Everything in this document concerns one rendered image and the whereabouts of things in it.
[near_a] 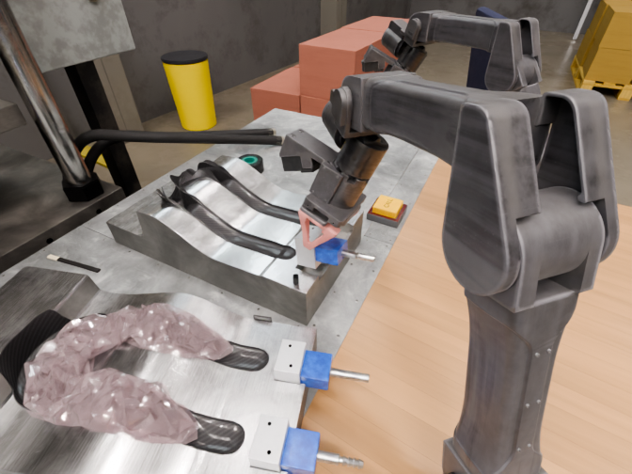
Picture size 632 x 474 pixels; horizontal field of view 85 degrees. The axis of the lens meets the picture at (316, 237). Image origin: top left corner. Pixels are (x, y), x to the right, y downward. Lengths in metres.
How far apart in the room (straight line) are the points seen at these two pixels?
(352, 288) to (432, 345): 0.18
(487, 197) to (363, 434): 0.41
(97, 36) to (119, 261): 0.69
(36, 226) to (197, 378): 0.70
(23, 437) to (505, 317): 0.54
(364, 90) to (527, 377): 0.30
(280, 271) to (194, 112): 2.91
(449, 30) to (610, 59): 4.32
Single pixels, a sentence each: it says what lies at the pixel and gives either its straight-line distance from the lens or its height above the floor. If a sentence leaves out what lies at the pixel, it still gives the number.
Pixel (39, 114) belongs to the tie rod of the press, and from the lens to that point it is 1.07.
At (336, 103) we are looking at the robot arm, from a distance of 0.44.
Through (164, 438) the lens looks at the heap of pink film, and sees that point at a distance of 0.51.
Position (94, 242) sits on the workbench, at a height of 0.80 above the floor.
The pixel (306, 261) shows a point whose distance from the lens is 0.59.
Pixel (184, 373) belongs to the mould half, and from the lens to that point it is 0.54.
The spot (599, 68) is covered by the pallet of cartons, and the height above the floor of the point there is 0.28.
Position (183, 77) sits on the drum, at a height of 0.47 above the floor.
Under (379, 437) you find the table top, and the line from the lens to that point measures 0.57.
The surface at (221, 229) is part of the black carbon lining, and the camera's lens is 0.72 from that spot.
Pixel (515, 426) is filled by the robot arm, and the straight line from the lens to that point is 0.36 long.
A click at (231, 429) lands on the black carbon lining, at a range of 0.52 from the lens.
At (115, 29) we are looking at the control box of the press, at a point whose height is 1.13.
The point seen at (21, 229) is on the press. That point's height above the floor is 0.78.
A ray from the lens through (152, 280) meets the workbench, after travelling 0.79.
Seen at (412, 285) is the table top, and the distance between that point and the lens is 0.73.
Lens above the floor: 1.33
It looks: 40 degrees down
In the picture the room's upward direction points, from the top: straight up
